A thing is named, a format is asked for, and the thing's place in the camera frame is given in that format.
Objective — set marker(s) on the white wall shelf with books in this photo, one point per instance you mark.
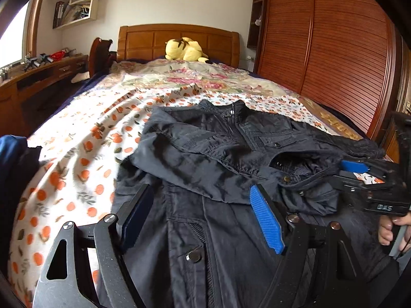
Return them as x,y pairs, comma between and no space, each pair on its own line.
77,6

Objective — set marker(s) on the black jacket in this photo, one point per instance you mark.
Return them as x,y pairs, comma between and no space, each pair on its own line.
205,166

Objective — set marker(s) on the yellow plush toy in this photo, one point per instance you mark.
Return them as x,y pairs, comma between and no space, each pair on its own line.
183,49

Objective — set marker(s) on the wooden bed headboard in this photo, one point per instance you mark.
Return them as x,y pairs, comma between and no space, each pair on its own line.
144,41

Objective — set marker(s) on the window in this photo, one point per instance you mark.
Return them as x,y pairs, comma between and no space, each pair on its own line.
12,38

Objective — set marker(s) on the wooden desk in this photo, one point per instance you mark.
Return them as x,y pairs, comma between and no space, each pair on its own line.
19,93

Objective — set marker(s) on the person's right hand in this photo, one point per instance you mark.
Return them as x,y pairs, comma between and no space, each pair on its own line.
387,231

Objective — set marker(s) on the dark wooden chair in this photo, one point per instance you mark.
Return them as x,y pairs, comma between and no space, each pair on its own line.
98,54

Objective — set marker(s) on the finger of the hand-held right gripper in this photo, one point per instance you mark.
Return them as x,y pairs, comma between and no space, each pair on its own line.
348,183
354,166

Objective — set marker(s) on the black folded garment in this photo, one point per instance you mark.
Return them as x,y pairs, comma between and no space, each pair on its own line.
16,192

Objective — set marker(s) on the wooden slatted wardrobe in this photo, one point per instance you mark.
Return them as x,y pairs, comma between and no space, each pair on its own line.
321,38

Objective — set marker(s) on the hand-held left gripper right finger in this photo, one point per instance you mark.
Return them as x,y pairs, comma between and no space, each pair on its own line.
266,221

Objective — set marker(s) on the orange fruit print bed sheet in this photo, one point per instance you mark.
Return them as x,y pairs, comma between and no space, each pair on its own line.
80,166

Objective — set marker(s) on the floral blanket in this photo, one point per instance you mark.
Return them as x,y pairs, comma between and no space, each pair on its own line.
192,77

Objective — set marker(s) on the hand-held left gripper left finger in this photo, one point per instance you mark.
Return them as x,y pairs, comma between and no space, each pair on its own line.
138,218

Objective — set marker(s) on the red item on desk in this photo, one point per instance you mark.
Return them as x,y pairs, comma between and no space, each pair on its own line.
58,55

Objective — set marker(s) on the white cloth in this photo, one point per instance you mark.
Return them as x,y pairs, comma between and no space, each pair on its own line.
80,77

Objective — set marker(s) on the narrow wooden open shelf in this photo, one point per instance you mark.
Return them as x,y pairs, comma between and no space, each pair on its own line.
256,16

